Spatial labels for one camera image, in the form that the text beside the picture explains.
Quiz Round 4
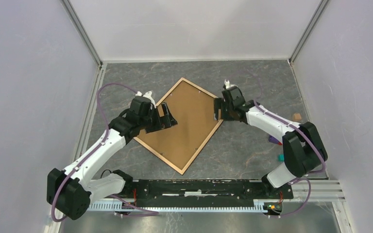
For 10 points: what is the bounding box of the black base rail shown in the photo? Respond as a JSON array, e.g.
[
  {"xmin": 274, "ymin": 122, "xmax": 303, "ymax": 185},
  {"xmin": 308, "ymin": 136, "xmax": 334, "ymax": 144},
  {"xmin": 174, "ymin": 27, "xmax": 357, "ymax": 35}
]
[{"xmin": 119, "ymin": 179, "xmax": 294, "ymax": 208}]

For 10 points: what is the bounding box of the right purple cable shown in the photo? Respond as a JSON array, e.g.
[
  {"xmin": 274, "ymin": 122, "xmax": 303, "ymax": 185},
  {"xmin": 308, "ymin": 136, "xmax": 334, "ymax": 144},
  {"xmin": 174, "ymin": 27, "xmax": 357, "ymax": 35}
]
[{"xmin": 237, "ymin": 70, "xmax": 328, "ymax": 219}]

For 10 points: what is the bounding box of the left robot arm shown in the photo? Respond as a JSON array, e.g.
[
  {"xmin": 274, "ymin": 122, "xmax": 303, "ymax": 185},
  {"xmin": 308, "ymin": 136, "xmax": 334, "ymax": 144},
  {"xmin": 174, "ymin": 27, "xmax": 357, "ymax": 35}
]
[{"xmin": 46, "ymin": 96, "xmax": 178, "ymax": 222}]

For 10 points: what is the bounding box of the purple red block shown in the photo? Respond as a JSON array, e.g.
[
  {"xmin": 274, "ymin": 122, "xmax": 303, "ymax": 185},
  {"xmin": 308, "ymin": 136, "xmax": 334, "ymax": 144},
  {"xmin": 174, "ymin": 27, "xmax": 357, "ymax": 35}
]
[{"xmin": 268, "ymin": 135, "xmax": 282, "ymax": 145}]

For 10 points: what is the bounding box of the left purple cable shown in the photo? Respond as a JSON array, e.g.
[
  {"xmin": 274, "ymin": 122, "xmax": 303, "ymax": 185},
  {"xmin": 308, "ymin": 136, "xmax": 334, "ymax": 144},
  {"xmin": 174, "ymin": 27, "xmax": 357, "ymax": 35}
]
[{"xmin": 50, "ymin": 83, "xmax": 160, "ymax": 223}]

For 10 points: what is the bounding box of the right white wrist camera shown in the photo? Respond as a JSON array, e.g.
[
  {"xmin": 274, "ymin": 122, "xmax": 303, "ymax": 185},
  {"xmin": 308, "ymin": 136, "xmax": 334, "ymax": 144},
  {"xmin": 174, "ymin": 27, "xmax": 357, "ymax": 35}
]
[{"xmin": 223, "ymin": 79, "xmax": 238, "ymax": 91}]

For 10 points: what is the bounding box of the wooden picture frame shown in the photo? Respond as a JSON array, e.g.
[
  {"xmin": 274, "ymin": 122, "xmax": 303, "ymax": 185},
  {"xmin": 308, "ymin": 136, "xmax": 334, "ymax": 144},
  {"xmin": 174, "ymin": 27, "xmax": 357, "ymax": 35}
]
[{"xmin": 133, "ymin": 77, "xmax": 224, "ymax": 176}]

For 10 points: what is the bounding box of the purple cable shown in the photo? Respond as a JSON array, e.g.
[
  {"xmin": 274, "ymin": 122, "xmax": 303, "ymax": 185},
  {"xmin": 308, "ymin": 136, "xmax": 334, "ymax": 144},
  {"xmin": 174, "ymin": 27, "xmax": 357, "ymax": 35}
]
[
  {"xmin": 237, "ymin": 70, "xmax": 328, "ymax": 219},
  {"xmin": 50, "ymin": 83, "xmax": 160, "ymax": 223}
]

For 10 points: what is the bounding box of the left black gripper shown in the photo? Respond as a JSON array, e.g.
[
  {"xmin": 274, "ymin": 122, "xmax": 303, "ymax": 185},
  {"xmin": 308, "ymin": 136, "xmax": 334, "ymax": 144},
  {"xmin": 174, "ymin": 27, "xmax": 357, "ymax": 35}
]
[{"xmin": 139, "ymin": 102, "xmax": 177, "ymax": 134}]

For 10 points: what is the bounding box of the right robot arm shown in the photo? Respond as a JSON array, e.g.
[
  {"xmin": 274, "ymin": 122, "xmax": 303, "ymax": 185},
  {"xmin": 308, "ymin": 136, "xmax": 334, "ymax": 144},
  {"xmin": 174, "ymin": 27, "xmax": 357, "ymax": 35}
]
[{"xmin": 214, "ymin": 84, "xmax": 328, "ymax": 198}]

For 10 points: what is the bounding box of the small wooden cube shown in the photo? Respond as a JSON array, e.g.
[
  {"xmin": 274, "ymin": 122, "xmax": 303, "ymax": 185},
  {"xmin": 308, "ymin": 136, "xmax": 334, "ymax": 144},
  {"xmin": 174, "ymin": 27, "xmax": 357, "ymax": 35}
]
[{"xmin": 292, "ymin": 113, "xmax": 302, "ymax": 122}]

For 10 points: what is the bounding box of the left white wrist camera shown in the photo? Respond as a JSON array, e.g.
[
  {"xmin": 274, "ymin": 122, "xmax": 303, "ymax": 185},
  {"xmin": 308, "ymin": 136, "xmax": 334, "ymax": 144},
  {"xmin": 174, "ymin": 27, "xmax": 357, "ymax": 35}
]
[{"xmin": 135, "ymin": 91, "xmax": 156, "ymax": 108}]

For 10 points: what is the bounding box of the teal block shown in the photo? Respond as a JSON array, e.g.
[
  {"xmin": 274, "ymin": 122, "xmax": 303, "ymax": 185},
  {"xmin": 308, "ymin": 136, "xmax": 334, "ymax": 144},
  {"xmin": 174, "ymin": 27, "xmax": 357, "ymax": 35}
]
[{"xmin": 277, "ymin": 154, "xmax": 285, "ymax": 162}]

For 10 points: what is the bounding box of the brown cardboard backing board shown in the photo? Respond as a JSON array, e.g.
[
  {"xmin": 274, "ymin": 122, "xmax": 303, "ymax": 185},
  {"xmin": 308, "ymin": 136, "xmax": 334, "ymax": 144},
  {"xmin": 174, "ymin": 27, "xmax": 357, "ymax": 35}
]
[{"xmin": 137, "ymin": 81, "xmax": 220, "ymax": 171}]

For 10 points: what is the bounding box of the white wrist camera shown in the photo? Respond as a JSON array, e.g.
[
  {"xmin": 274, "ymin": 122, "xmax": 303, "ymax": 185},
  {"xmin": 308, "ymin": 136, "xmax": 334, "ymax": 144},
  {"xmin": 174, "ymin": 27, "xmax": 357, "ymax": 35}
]
[
  {"xmin": 223, "ymin": 79, "xmax": 238, "ymax": 91},
  {"xmin": 135, "ymin": 91, "xmax": 156, "ymax": 108}
]

